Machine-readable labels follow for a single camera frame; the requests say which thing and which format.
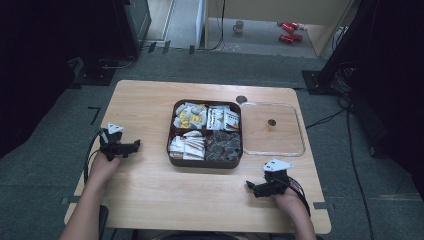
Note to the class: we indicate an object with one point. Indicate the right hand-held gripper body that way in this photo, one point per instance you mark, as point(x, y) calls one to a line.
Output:
point(275, 180)

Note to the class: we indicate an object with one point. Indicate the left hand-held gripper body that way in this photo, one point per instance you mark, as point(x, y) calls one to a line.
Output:
point(112, 146)

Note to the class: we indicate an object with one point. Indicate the person's left hand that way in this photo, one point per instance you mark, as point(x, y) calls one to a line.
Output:
point(104, 168)

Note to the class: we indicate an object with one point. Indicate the person's right hand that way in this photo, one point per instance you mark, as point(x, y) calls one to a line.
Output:
point(289, 202)

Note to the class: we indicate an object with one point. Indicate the brown four-compartment box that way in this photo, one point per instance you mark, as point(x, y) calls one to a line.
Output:
point(173, 160)

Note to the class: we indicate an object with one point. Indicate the clear plastic lid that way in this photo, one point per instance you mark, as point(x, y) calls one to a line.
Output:
point(266, 140)

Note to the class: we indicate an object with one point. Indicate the pile of dark grey packets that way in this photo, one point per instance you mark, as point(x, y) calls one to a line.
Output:
point(222, 146)

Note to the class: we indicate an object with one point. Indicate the pile of white brown sachets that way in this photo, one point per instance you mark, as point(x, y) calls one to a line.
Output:
point(186, 146)

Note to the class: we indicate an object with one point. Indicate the pile of yellow white packets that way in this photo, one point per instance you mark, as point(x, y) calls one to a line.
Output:
point(190, 116)

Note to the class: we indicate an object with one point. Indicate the pile of white printed packets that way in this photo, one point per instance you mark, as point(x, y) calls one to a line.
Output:
point(222, 119)

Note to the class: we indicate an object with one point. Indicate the black cabinet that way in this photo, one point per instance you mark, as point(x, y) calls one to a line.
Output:
point(133, 23)

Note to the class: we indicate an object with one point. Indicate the red can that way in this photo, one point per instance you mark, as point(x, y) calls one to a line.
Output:
point(290, 38)
point(288, 26)

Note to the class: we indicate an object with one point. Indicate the black metal stand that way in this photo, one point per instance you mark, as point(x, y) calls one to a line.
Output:
point(343, 43)

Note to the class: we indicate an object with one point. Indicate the grey mug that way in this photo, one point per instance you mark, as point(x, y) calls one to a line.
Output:
point(238, 26)

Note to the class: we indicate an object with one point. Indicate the black floor base plate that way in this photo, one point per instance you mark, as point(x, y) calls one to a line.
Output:
point(95, 75)

